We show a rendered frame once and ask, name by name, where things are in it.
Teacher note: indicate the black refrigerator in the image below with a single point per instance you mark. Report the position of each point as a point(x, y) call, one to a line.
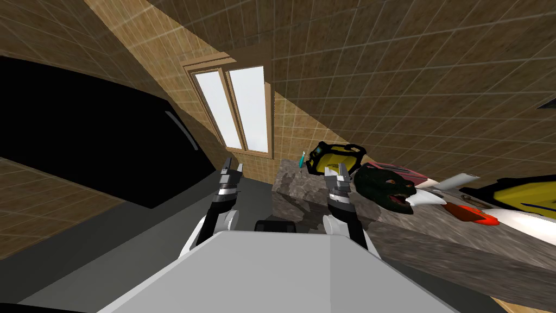
point(87, 143)

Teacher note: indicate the yellow and black case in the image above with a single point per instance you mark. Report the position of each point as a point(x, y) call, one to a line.
point(334, 155)

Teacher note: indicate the white cone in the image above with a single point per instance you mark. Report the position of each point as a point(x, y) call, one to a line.
point(428, 199)

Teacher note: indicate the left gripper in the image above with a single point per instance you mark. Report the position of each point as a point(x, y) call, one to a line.
point(229, 181)

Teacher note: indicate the dark green dinosaur head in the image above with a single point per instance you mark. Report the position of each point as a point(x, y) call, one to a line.
point(382, 189)

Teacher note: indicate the teal pen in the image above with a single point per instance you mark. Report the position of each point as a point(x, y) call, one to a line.
point(301, 161)

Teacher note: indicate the wooden framed window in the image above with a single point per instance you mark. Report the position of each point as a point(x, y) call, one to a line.
point(236, 108)

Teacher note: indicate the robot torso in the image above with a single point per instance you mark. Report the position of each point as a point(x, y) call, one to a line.
point(269, 274)

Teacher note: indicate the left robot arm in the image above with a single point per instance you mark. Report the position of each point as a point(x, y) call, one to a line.
point(214, 217)

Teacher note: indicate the large yellow and black object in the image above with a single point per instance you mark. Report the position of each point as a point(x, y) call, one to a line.
point(521, 195)

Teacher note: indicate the red flat object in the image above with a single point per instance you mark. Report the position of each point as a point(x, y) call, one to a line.
point(471, 214)

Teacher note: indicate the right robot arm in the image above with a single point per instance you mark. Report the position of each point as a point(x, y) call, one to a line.
point(345, 217)

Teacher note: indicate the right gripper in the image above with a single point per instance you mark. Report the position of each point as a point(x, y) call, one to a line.
point(339, 184)

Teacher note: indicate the white rounded object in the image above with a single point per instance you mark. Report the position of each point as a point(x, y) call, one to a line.
point(530, 226)

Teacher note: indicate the white cylinder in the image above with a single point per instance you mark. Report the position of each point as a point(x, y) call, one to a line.
point(456, 180)

